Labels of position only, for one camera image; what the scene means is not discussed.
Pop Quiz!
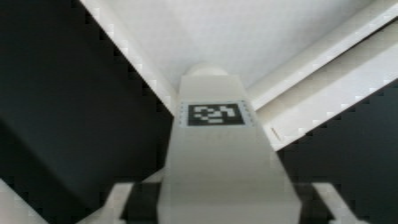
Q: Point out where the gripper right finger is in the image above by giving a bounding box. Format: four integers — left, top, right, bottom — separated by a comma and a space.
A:
295, 182, 370, 224

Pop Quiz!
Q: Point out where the white desk top panel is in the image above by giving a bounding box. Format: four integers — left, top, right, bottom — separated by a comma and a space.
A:
79, 0, 398, 114

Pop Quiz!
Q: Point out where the white desk leg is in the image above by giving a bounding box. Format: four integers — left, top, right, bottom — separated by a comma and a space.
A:
0, 179, 48, 224
157, 64, 302, 224

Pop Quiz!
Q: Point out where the white front fence bar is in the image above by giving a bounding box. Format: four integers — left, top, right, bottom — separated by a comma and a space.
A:
254, 19, 398, 152

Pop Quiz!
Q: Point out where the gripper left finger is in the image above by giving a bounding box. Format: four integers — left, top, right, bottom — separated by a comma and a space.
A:
77, 181, 164, 224

